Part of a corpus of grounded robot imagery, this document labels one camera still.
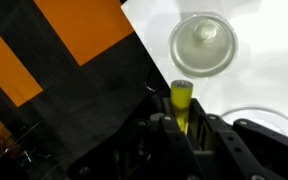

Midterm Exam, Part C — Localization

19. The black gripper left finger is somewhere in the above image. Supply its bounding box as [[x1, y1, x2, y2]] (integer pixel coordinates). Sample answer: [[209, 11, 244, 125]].
[[149, 98, 203, 180]]

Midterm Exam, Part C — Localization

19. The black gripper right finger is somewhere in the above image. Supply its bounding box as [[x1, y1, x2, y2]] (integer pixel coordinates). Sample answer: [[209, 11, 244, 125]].
[[187, 99, 278, 180]]

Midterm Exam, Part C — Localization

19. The yellow cylindrical marker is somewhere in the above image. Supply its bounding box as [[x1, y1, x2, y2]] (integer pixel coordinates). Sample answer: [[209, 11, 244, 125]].
[[170, 80, 193, 134]]

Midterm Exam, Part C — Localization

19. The white paper cup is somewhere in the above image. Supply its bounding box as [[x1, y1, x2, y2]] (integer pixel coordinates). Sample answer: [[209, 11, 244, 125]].
[[168, 13, 238, 79]]

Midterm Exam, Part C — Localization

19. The clear plate near cloth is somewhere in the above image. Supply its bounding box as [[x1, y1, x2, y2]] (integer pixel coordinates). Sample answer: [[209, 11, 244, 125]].
[[221, 107, 288, 136]]

